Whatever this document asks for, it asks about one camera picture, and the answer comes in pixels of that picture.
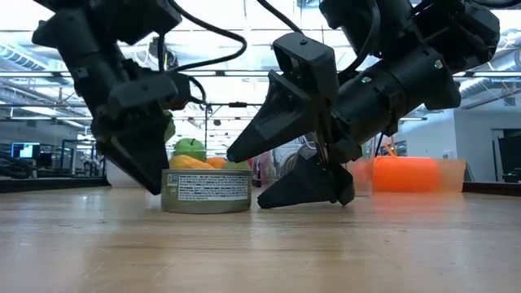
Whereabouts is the orange translucent plastic bin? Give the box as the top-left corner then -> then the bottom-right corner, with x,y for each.
350,157 -> 467,195

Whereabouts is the long ceiling light strip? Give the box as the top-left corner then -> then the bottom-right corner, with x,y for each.
0,70 -> 521,80

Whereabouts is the green pear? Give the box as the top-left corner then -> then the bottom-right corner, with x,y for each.
222,160 -> 252,171

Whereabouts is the yellow mango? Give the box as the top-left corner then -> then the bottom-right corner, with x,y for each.
169,154 -> 216,170

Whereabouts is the orange plastic bottle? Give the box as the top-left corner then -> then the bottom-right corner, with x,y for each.
372,142 -> 443,194

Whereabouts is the green label tin can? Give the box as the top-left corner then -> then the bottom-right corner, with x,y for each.
160,168 -> 253,215

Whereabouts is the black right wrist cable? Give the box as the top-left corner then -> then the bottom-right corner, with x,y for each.
255,0 -> 304,34

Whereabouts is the silver lid tin can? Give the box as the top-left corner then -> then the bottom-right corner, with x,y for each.
271,141 -> 311,180

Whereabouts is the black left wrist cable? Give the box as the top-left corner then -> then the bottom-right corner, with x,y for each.
156,0 -> 248,107

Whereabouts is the green apple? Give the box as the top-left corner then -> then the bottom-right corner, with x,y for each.
173,138 -> 208,163

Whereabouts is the computer monitor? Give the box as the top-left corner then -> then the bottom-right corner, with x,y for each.
11,142 -> 42,160

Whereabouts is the green potted plant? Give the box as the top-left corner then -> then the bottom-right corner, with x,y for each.
105,108 -> 177,190

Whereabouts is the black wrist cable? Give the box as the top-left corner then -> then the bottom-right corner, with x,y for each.
255,0 -> 304,34
156,0 -> 248,107

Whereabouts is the orange fruit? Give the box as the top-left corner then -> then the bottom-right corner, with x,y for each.
204,156 -> 228,170

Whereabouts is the clear plastic bin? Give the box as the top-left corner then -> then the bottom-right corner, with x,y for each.
252,133 -> 374,199

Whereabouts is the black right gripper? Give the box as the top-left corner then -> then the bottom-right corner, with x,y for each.
225,32 -> 408,210

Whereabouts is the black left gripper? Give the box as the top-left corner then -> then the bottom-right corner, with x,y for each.
91,68 -> 191,196

